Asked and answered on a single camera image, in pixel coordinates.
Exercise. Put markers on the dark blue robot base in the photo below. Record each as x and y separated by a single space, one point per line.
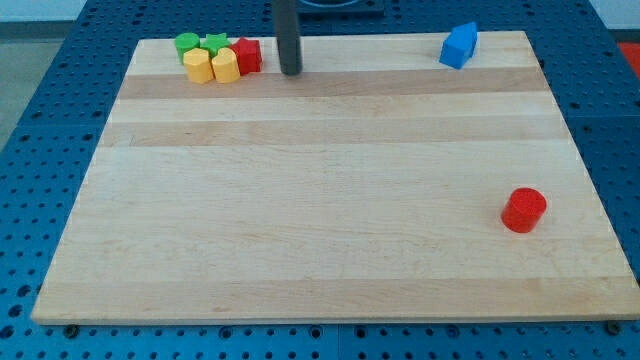
340 7

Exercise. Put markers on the light wooden board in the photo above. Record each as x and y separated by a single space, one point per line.
368 189

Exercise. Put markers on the red star block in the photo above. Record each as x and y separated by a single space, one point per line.
248 54

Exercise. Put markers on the yellow teardrop block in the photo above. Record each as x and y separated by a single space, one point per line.
225 66

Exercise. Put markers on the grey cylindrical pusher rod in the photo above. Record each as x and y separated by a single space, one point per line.
288 39

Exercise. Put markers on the yellow hexagon block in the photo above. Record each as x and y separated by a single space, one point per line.
197 65

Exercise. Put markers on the green star block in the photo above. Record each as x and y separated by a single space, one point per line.
212 43

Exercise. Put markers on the blue pentagon house block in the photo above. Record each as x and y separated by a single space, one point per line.
459 46

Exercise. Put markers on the green cylinder block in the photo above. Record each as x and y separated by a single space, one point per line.
185 42

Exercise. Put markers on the red cylinder block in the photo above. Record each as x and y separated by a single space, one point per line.
523 210

